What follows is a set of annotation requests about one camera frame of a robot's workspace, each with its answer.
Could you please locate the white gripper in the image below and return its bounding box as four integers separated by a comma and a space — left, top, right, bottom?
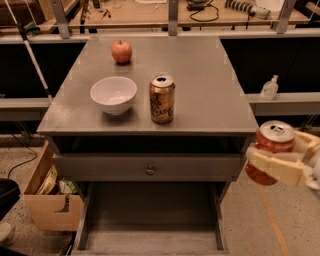
246, 130, 320, 200

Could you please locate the red coke can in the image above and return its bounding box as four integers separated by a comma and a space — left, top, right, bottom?
245, 120, 295, 186

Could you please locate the grey drawer cabinet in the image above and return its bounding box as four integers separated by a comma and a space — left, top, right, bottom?
38, 33, 257, 256

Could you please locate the gold soda can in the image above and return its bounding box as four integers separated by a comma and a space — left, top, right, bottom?
149, 74, 175, 124

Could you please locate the open middle drawer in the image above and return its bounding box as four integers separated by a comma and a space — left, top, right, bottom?
72, 182, 229, 256

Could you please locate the closed top drawer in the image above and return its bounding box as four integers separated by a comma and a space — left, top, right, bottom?
53, 153, 246, 182

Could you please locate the black white ribbed tool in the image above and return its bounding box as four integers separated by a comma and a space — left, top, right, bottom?
224, 0, 271, 20

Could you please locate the white bowl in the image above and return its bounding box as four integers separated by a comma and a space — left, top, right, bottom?
90, 76, 137, 115

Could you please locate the red apple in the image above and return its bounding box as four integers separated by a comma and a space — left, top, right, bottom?
111, 40, 132, 64

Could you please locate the wooden box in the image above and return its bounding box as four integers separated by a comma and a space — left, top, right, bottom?
22, 142, 83, 231

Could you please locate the snack bag in box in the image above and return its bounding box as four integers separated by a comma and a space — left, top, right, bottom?
37, 165, 58, 195

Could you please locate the white pole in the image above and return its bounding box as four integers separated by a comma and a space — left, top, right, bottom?
4, 0, 53, 103

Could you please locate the black round object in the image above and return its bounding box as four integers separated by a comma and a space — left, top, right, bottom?
0, 178, 20, 220

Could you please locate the black cable on bench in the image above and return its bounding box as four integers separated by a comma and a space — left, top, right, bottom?
185, 0, 220, 23

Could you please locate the black floor cable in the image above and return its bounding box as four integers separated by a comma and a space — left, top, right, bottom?
6, 133, 39, 179

